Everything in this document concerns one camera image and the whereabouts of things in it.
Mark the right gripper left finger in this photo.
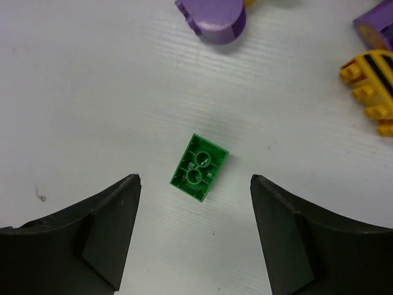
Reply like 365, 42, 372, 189
1, 174, 141, 294

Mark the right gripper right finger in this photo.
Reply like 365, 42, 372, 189
250, 175, 392, 294

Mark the green lego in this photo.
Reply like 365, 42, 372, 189
170, 134, 229, 202

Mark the purple square lego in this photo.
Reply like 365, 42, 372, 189
352, 0, 392, 52

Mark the purple oval lego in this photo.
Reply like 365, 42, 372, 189
174, 0, 246, 45

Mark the small yellow lego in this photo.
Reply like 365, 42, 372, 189
243, 0, 258, 7

